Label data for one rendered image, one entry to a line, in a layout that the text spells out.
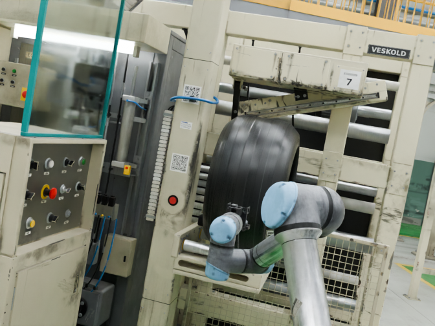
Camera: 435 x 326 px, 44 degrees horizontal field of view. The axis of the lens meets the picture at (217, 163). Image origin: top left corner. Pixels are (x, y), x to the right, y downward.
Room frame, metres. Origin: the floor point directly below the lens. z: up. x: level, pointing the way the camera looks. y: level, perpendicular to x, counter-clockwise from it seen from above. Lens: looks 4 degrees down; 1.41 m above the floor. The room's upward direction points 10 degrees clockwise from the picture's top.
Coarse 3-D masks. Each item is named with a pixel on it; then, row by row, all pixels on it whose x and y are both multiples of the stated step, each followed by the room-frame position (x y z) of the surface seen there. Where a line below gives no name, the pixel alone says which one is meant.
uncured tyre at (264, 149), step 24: (240, 120) 2.16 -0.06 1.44; (264, 120) 2.18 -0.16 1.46; (216, 144) 2.10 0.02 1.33; (240, 144) 2.05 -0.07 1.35; (264, 144) 2.04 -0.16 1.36; (288, 144) 2.07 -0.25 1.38; (216, 168) 2.02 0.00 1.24; (240, 168) 2.00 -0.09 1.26; (264, 168) 1.99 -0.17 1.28; (288, 168) 2.03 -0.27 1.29; (216, 192) 2.01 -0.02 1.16; (240, 192) 1.98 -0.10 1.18; (264, 192) 1.97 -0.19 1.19; (216, 216) 2.02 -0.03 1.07; (240, 240) 2.05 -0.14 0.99
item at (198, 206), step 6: (204, 168) 2.64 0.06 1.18; (204, 174) 2.64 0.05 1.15; (198, 180) 2.65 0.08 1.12; (204, 180) 2.77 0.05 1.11; (198, 186) 2.78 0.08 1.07; (204, 186) 2.65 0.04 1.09; (198, 192) 2.64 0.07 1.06; (204, 192) 2.63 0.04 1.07; (198, 198) 2.65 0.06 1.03; (198, 204) 2.63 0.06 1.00; (198, 210) 2.65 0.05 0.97; (192, 216) 2.78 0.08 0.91; (198, 216) 2.77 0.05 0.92; (192, 222) 2.64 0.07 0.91
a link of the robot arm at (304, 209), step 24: (288, 192) 1.27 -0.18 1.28; (312, 192) 1.31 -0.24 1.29; (264, 216) 1.32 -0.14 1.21; (288, 216) 1.26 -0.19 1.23; (312, 216) 1.27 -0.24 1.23; (288, 240) 1.26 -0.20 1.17; (312, 240) 1.26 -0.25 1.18; (288, 264) 1.25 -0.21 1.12; (312, 264) 1.23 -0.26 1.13; (288, 288) 1.24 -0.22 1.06; (312, 288) 1.20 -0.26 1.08; (312, 312) 1.18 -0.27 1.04
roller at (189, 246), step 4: (184, 240) 2.18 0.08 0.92; (188, 240) 2.17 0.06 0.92; (184, 244) 2.15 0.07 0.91; (188, 244) 2.15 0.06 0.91; (192, 244) 2.15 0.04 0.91; (196, 244) 2.15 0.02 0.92; (200, 244) 2.15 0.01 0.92; (204, 244) 2.15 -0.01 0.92; (208, 244) 2.16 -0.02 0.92; (184, 248) 2.15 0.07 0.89; (188, 248) 2.15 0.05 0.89; (192, 248) 2.15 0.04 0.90; (196, 248) 2.14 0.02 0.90; (200, 248) 2.14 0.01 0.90; (204, 248) 2.14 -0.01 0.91; (196, 252) 2.15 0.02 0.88; (200, 252) 2.14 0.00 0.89; (204, 252) 2.14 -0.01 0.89
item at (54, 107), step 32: (64, 0) 1.73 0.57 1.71; (96, 0) 1.94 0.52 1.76; (64, 32) 1.76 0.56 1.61; (96, 32) 1.98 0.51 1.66; (32, 64) 1.63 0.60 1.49; (64, 64) 1.79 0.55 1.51; (96, 64) 2.02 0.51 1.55; (32, 96) 1.63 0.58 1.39; (64, 96) 1.83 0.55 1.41; (96, 96) 2.06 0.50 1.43; (32, 128) 1.67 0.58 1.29; (64, 128) 1.86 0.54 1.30; (96, 128) 2.11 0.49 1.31
